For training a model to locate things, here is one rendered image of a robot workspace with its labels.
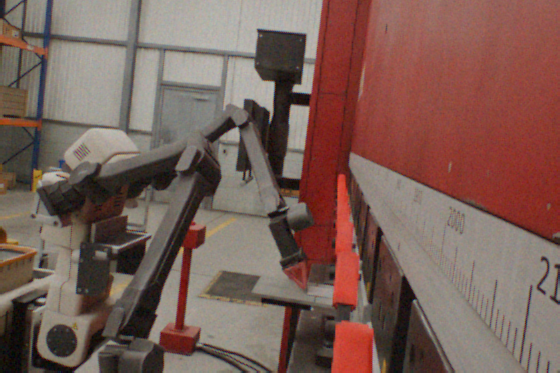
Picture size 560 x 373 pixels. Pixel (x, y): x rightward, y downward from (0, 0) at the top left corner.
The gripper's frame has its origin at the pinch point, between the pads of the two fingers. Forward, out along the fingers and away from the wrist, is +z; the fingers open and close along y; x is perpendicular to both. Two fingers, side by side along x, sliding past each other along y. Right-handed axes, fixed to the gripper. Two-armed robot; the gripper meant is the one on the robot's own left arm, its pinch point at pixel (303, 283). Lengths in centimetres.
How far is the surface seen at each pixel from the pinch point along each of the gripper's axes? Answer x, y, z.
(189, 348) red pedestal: 109, 159, 43
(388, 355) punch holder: -20, -106, -15
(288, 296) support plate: 3.9, -8.4, 0.0
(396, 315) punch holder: -22, -107, -18
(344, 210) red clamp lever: -20, -52, -20
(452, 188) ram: -27, -117, -26
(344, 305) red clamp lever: -18, -95, -16
